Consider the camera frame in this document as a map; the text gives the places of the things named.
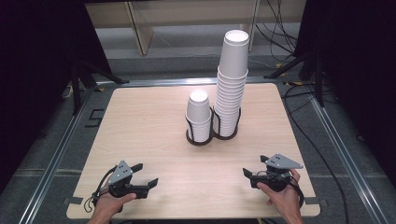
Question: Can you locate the long black floor cable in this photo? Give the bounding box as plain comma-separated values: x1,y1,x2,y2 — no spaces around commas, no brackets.
280,83,350,224

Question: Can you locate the black double cup holder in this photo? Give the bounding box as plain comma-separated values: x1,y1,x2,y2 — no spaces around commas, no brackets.
185,105,242,147

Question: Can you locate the person's right hand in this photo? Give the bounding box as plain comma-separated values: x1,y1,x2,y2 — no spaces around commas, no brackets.
256,168,305,219

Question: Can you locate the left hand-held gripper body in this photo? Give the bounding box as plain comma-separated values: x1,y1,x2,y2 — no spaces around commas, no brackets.
107,160,149,200

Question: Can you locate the beige wooden table frame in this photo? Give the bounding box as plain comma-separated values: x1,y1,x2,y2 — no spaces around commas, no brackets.
84,0,307,57

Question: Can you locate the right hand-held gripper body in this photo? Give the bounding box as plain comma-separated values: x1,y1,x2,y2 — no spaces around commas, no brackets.
249,153,304,192

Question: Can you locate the short stack of paper cups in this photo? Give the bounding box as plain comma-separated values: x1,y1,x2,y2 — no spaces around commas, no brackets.
185,90,214,144

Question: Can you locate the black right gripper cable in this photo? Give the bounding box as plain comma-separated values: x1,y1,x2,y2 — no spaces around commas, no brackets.
288,175,305,209

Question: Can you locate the black metal stand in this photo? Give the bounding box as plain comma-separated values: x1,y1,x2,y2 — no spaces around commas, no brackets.
70,59,130,116
263,52,325,108

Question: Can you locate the bundle of black floor cables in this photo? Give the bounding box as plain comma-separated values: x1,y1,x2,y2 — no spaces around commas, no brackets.
255,0,301,63

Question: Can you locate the tall stack of paper cups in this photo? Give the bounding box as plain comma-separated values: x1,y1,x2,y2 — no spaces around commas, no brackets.
212,29,250,138

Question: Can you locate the aluminium floor rail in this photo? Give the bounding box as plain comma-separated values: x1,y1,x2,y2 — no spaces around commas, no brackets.
309,96,391,224
18,87,96,224
95,76,281,89

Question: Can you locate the black left gripper cord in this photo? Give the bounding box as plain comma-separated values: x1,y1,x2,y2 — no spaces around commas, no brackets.
83,166,118,214

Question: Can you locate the person's left hand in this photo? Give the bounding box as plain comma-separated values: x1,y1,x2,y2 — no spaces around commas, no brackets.
93,191,137,219

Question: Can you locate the dark curtain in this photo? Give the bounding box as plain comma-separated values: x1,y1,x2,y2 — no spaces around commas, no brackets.
0,0,114,195
293,0,396,188

